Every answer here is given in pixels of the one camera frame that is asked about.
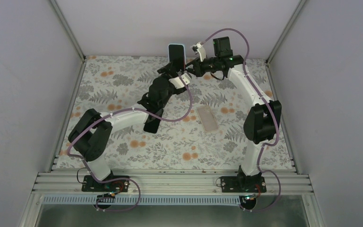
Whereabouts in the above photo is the phone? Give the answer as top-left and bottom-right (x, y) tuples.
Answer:
(168, 44), (186, 71)

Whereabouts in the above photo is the cream phone case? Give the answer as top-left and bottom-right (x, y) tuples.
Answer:
(197, 105), (219, 132)

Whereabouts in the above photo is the black smartphone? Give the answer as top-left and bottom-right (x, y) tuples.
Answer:
(143, 118), (161, 134)

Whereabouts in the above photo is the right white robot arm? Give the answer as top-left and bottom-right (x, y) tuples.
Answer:
(188, 37), (282, 192)

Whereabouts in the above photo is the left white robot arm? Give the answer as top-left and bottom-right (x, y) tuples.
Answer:
(67, 60), (191, 192)

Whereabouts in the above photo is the floral patterned table mat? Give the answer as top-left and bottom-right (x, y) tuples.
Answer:
(55, 55), (295, 171)

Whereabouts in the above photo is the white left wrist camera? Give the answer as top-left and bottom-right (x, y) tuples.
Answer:
(168, 73), (192, 89)

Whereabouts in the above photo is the aluminium frame left rail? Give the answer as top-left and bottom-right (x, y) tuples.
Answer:
(44, 0), (86, 173)

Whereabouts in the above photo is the aluminium frame rail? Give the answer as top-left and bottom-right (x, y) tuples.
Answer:
(44, 0), (86, 173)
(266, 0), (308, 174)

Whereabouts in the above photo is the aluminium frame right rail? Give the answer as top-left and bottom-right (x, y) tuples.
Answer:
(266, 0), (308, 174)

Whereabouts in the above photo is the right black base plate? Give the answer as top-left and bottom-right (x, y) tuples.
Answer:
(220, 175), (267, 193)

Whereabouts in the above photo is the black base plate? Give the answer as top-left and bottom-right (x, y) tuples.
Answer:
(220, 175), (267, 193)
(81, 175), (129, 193)

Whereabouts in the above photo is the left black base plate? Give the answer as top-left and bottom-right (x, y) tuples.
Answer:
(81, 175), (129, 193)

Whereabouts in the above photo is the aluminium front rail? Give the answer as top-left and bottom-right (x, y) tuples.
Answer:
(32, 169), (314, 195)

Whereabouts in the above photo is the white slotted cable duct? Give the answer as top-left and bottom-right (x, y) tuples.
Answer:
(42, 194), (241, 206)

